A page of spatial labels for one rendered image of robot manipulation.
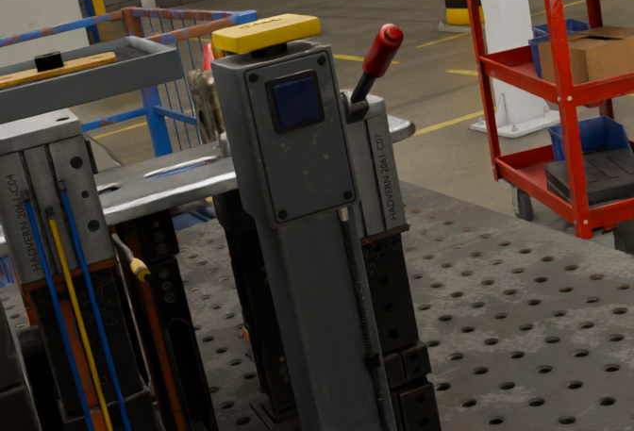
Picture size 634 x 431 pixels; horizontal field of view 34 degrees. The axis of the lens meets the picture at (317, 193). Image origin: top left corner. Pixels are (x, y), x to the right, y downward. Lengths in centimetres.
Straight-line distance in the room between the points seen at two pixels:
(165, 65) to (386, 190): 33
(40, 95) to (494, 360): 72
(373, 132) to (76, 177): 25
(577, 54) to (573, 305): 175
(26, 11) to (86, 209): 818
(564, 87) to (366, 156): 205
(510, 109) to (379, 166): 405
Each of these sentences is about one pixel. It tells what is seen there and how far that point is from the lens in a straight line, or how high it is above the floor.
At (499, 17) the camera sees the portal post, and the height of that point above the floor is 53.
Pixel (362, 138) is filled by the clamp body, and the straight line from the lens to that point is 89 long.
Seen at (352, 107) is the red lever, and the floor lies 106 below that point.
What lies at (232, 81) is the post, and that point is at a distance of 69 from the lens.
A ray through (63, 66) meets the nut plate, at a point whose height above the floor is 116.
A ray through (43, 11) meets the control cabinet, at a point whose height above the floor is 71.
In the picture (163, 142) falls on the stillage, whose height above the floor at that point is 41.
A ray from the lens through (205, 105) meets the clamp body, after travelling 124.
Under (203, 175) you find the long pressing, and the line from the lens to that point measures 101.
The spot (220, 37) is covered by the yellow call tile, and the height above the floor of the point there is 116.
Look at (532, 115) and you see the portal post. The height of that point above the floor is 5.
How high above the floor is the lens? 124
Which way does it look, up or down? 16 degrees down
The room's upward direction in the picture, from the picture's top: 12 degrees counter-clockwise
